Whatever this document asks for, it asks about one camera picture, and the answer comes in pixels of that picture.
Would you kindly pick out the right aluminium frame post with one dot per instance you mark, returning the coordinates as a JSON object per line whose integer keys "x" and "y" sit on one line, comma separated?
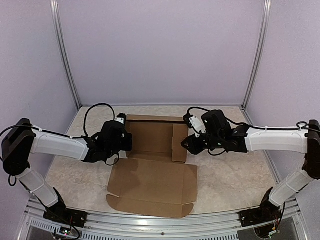
{"x": 258, "y": 53}

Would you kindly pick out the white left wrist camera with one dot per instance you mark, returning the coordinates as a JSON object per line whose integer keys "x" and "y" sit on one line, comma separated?
{"x": 121, "y": 118}

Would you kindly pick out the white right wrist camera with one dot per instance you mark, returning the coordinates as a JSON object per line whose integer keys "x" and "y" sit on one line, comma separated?
{"x": 195, "y": 124}

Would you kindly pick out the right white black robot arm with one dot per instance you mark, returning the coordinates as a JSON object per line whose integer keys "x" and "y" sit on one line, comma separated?
{"x": 214, "y": 131}

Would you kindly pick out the brown cardboard box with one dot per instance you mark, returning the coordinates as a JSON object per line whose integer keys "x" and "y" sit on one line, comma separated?
{"x": 154, "y": 178}

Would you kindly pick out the left aluminium frame post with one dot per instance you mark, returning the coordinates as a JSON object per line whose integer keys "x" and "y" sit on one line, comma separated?
{"x": 54, "y": 5}

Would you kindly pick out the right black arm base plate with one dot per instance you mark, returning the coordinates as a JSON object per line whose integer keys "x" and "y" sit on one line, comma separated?
{"x": 266, "y": 212}

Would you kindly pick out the front aluminium frame rail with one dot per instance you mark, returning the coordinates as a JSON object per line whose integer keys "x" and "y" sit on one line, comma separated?
{"x": 209, "y": 226}

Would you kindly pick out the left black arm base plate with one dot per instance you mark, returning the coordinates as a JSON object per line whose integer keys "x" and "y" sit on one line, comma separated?
{"x": 61, "y": 214}

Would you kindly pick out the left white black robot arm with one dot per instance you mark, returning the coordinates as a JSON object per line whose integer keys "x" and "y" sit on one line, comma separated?
{"x": 24, "y": 139}

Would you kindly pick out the aluminium frame post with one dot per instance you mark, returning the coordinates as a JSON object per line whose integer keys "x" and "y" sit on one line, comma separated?
{"x": 258, "y": 53}
{"x": 54, "y": 5}

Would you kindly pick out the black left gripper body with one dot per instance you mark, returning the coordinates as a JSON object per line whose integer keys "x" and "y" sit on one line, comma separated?
{"x": 116, "y": 148}

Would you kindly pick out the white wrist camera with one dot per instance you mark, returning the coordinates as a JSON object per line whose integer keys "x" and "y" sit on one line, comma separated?
{"x": 121, "y": 118}
{"x": 195, "y": 124}

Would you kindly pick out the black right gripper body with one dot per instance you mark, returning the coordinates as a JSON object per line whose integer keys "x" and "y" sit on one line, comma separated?
{"x": 197, "y": 148}

